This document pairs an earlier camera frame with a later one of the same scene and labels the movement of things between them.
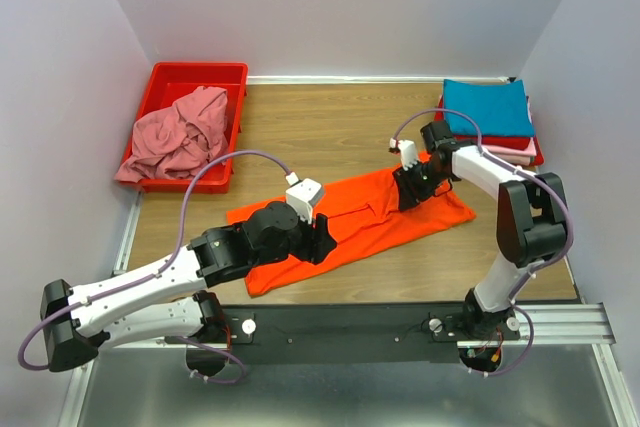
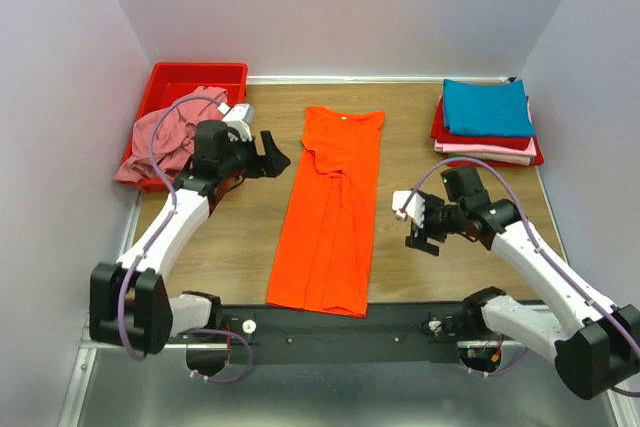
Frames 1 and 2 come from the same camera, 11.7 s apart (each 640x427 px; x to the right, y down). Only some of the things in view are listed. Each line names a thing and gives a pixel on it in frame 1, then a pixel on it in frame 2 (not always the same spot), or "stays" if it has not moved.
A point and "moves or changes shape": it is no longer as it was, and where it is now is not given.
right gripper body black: [427, 177] -> [439, 218]
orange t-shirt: [361, 216] moves or changes shape
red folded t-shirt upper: [511, 141] stays
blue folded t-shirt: [500, 109] stays
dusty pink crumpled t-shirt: [181, 140] stays
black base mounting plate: [368, 334] stays
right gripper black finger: [409, 188] -> [418, 240]
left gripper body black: [299, 244] -> [239, 159]
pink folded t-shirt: [521, 157] stays
